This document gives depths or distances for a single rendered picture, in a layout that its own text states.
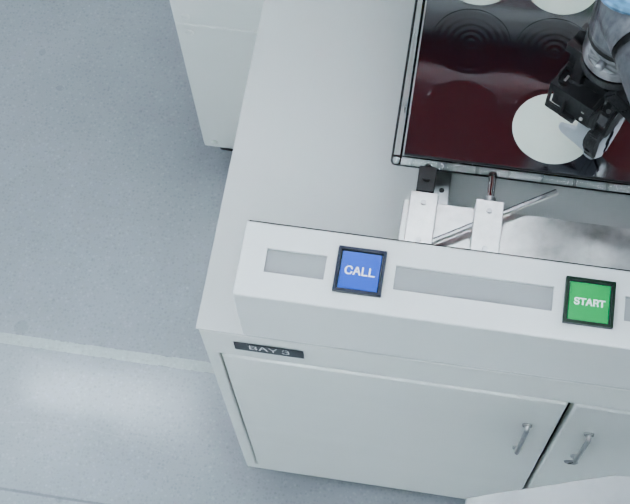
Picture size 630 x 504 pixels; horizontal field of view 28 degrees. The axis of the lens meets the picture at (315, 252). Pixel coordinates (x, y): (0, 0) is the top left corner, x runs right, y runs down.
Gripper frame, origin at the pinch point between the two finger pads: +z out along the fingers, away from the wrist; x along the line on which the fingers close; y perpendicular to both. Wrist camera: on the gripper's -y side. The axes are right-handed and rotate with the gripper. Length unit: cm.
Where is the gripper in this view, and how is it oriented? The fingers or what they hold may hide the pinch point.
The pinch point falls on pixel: (599, 152)
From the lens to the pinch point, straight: 157.7
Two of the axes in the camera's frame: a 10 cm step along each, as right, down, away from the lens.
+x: -6.4, 7.2, -2.8
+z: 0.4, 3.9, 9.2
